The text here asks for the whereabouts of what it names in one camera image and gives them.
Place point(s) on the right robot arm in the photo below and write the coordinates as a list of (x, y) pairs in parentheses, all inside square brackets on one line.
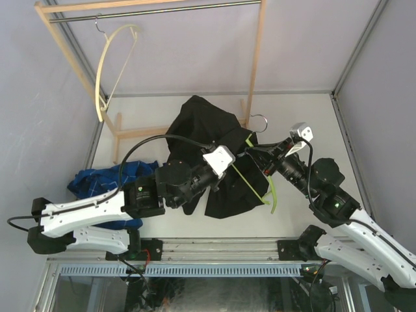
[(383, 261)]

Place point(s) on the blue plaid shirt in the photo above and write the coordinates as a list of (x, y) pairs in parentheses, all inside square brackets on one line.
[(92, 182)]

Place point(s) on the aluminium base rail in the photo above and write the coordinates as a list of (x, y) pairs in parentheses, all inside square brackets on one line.
[(184, 250)]

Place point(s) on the black mounting plate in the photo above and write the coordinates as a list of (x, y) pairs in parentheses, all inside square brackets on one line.
[(149, 250), (289, 250)]

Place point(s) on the green hanger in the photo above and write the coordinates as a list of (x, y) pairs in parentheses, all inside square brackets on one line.
[(258, 176)]

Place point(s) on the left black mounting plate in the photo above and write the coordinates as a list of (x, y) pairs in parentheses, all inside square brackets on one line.
[(149, 250)]

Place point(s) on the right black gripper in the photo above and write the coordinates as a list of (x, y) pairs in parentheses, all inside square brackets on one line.
[(268, 157)]

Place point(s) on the grey slotted cable duct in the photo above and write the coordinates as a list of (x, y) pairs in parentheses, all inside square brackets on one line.
[(191, 270)]

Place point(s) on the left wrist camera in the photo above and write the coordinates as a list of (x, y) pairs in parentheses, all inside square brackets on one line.
[(219, 160)]

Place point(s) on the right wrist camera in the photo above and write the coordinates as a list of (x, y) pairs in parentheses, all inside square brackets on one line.
[(300, 134)]

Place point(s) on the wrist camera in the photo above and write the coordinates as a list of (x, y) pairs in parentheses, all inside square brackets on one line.
[(219, 160), (300, 134)]

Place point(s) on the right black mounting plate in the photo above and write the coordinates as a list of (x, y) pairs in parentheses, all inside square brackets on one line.
[(289, 250)]

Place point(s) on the black shirt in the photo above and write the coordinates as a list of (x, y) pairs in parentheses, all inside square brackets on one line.
[(205, 135)]

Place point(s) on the wooden clothes rack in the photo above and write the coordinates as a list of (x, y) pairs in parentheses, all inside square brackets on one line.
[(184, 47)]

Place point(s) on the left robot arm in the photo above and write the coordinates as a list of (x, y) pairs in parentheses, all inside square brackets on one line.
[(75, 224)]

